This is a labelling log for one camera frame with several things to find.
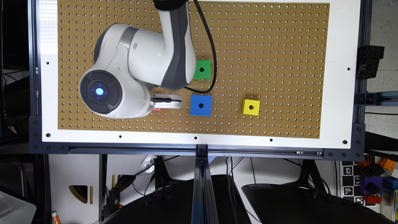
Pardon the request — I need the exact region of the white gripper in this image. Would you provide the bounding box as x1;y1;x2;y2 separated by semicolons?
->
151;94;182;110

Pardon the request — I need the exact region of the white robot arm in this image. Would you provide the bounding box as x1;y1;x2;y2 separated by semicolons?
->
79;1;197;118

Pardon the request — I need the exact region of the blue block with hole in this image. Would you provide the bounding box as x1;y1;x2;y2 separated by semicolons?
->
190;95;212;116

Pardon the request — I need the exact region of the green block with hole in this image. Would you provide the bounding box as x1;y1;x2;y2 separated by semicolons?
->
193;60;211;80

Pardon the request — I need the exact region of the yellow block with hole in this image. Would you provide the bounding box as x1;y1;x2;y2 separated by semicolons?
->
242;99;261;116

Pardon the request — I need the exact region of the colourful block pile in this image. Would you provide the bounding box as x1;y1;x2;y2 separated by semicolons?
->
358;158;397;204

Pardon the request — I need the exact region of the black office chair left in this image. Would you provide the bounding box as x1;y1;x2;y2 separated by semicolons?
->
103;174;251;224

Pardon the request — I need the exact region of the black office chair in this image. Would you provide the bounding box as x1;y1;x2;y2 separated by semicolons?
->
103;174;251;224
242;184;393;224

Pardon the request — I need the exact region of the brown perforated pegboard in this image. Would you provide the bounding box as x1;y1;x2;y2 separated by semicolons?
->
57;0;330;138

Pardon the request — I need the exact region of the black office chair right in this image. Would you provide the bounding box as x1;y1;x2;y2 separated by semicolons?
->
242;184;393;224

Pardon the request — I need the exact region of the white table board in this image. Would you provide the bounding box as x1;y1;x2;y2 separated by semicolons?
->
32;1;360;149

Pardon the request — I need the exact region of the black white marker sheet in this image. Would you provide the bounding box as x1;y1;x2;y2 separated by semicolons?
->
338;161;376;207

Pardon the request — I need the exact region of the black cube stack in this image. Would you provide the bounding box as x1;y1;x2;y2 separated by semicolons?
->
356;45;385;79

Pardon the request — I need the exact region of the dark aluminium table frame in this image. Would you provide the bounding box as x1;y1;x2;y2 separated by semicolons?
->
27;0;398;224

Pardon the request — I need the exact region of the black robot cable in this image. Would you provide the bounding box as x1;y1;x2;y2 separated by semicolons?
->
183;0;218;94

